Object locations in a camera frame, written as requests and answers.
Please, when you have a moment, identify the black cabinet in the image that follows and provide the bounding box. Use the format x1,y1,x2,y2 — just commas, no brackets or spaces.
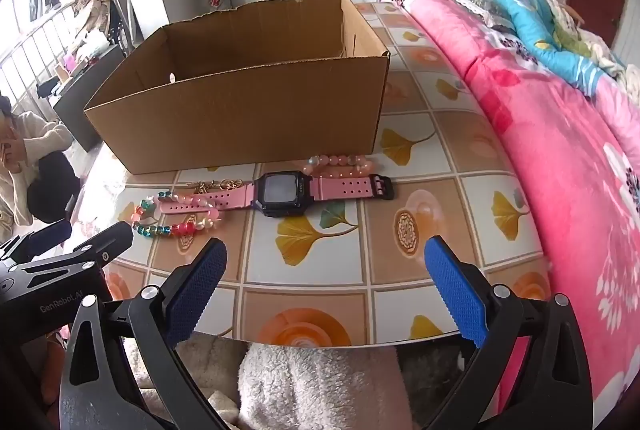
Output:
52,44,126,153

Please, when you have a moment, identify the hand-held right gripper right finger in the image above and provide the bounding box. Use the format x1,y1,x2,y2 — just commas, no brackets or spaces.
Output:
424,235,593,430

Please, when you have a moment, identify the pink bead bracelet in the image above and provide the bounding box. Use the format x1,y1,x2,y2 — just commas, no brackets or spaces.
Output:
298,153,377,178

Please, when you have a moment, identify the multicoloured bead bracelet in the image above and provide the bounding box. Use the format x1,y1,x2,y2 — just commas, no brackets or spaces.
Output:
131,191,221,241

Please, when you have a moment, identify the pile of clothes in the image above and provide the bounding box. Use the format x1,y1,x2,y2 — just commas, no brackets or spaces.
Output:
65,0,126,76

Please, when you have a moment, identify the blue floral pillow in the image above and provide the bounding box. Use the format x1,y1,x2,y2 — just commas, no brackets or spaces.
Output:
486,0,626,96

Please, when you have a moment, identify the brown cardboard box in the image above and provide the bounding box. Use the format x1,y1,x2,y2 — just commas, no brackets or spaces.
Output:
83,0,391,176

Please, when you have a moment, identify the fluffy white clothing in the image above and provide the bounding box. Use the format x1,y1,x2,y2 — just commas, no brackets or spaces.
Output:
120,335,401,430

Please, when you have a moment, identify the pink floral blanket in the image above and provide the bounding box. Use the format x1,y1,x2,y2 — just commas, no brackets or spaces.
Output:
382,0,640,430

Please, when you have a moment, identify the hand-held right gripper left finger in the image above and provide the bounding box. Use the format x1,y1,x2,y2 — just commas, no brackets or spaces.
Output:
60,237,228,430

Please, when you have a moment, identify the pink strap digital watch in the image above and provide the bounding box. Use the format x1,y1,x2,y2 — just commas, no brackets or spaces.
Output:
159,171,396,217

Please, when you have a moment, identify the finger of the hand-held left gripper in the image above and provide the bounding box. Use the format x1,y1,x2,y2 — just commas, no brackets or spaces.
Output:
0,219,73,267
0,221,135,291

